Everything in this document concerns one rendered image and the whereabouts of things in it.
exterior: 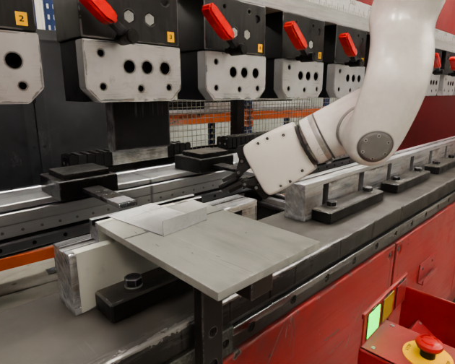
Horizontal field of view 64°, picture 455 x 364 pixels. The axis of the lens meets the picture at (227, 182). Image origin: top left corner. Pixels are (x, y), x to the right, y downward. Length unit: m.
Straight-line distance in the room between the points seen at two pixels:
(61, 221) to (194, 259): 0.45
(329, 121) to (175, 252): 0.31
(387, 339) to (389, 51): 0.47
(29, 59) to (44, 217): 0.40
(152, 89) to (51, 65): 0.56
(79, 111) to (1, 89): 0.63
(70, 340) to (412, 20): 0.60
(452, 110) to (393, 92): 2.03
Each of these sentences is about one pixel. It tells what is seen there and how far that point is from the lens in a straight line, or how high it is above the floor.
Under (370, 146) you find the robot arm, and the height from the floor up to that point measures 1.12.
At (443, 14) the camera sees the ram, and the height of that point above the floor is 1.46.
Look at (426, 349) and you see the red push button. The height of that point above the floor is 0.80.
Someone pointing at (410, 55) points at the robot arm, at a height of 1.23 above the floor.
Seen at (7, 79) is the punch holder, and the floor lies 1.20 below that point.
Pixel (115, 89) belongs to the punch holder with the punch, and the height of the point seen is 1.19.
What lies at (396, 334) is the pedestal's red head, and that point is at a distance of 0.74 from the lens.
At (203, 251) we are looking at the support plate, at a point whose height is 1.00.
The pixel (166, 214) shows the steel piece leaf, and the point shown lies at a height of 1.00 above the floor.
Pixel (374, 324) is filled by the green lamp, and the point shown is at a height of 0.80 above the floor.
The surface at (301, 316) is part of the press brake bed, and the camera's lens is 0.80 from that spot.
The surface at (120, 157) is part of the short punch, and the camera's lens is 0.58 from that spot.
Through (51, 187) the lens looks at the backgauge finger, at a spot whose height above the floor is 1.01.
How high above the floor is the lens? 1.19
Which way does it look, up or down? 14 degrees down
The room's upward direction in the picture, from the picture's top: straight up
